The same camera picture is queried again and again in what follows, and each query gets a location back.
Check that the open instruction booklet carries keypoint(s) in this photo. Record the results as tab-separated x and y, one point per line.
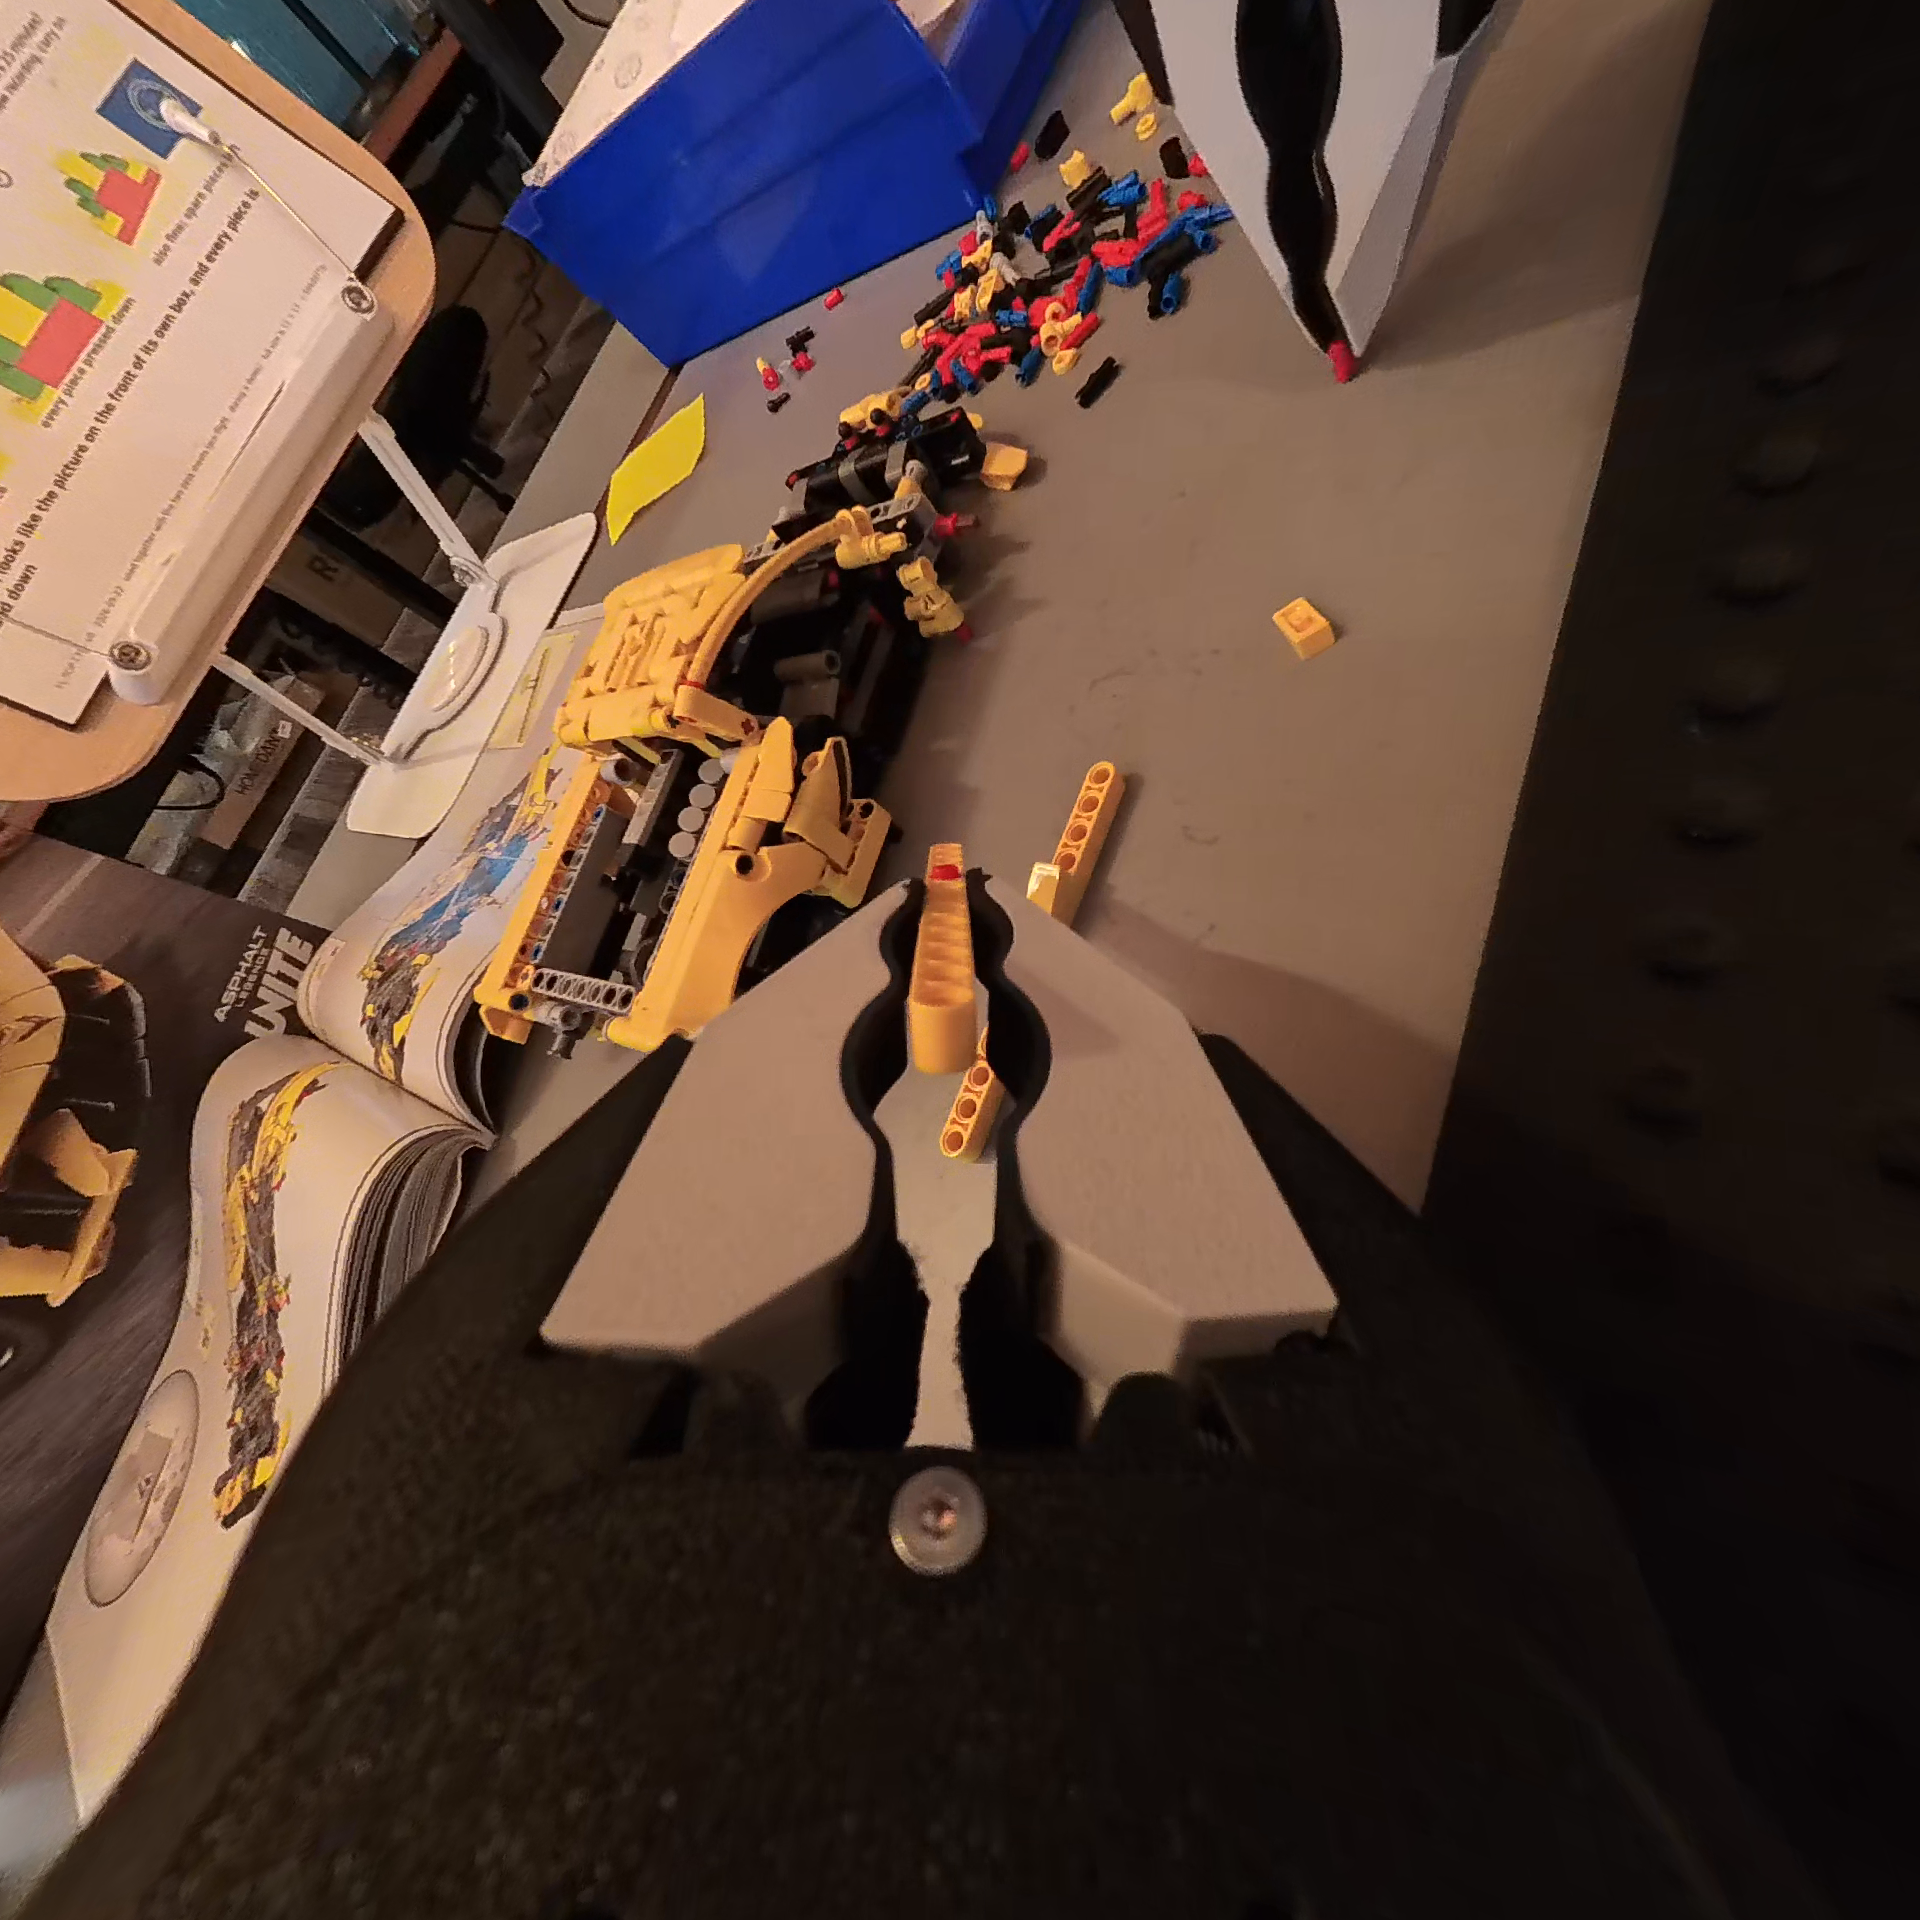
210	1141

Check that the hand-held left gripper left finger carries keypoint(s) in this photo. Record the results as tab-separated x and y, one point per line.
720	1199

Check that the yellow paper sheet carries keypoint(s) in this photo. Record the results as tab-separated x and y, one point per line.
655	471

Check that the black brick pin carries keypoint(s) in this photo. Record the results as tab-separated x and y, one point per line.
1094	381

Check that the small yellow brick tile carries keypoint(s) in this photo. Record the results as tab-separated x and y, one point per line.
1305	629

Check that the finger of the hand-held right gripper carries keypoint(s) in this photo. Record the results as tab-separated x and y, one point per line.
1199	76
1396	195

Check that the blue storage bin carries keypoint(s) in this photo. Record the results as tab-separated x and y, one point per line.
749	182

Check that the yellow black brick car model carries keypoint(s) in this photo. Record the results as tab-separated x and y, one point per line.
644	662

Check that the small cluster of brick pins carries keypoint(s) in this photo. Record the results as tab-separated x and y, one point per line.
789	366

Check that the long yellow brick beam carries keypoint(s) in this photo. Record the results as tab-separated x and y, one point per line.
1089	817

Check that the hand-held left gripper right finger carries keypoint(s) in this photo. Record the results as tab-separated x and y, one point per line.
1169	1199

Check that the grey desk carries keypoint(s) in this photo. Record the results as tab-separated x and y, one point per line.
1275	824

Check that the pile of small brick pins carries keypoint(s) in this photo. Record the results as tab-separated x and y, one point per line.
1049	284

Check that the black toy car box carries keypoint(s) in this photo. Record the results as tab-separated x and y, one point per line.
89	1349

